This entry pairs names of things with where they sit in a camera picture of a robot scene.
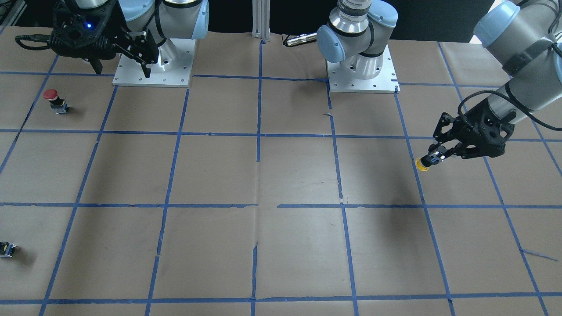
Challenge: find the aluminium frame post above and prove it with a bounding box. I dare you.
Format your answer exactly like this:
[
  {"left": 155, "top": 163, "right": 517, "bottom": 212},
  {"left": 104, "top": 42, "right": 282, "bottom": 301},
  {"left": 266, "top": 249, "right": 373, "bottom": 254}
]
[{"left": 252, "top": 0, "right": 270, "bottom": 42}]

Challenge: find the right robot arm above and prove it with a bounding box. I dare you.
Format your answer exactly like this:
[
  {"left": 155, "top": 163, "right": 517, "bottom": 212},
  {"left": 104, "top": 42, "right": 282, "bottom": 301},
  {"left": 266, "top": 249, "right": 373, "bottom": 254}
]
[{"left": 47, "top": 0, "right": 209, "bottom": 78}]

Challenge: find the yellow push button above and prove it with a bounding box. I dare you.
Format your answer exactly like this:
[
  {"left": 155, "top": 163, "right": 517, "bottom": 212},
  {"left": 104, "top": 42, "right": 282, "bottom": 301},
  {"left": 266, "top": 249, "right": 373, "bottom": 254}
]
[{"left": 414, "top": 151, "right": 446, "bottom": 172}]

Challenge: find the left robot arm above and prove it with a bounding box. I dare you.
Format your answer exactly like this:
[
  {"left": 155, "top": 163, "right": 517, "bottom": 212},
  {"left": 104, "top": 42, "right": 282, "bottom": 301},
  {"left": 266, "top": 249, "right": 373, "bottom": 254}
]
[{"left": 416, "top": 0, "right": 562, "bottom": 170}]

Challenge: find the red push button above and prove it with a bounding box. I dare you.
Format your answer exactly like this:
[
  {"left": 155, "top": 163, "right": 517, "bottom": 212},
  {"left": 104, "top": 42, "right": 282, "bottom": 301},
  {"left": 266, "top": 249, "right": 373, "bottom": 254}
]
[{"left": 43, "top": 89, "right": 68, "bottom": 115}]

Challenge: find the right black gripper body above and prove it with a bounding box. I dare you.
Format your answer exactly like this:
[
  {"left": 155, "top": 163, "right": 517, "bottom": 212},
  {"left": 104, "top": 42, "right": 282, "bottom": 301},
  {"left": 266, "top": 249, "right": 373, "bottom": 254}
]
[{"left": 47, "top": 0, "right": 128, "bottom": 60}]

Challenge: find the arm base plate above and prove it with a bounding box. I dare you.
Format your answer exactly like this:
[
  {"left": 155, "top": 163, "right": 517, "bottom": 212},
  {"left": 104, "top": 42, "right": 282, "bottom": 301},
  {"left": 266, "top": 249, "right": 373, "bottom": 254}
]
[
  {"left": 112, "top": 38, "right": 198, "bottom": 88},
  {"left": 326, "top": 46, "right": 401, "bottom": 93}
]

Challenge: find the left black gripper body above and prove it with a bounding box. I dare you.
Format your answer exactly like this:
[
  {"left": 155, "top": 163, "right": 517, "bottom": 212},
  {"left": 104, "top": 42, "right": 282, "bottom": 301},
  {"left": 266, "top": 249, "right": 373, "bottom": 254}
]
[{"left": 458, "top": 99, "right": 515, "bottom": 158}]

